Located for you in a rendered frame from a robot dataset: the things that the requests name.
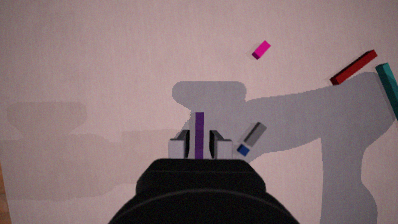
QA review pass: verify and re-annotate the small magenta block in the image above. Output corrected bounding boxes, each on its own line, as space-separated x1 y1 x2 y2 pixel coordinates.
251 41 270 60

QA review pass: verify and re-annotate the turquoise rod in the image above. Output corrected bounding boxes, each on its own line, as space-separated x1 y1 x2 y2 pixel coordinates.
375 63 398 121

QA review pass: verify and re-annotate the purple rod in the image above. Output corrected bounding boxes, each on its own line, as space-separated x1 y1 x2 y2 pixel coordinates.
195 112 204 159

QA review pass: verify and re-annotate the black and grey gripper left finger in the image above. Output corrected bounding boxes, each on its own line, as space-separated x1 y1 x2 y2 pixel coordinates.
168 130 190 159

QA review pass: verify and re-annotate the grey rod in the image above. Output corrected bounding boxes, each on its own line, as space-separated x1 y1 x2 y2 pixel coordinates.
244 122 267 147

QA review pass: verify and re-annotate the small blue cube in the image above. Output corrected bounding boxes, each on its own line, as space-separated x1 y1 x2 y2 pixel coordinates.
237 144 250 156

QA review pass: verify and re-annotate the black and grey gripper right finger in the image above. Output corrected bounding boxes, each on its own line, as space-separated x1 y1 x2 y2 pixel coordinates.
209 130 233 159

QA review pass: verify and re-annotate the red rod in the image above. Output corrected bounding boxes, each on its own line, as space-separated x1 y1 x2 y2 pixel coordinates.
330 49 378 86

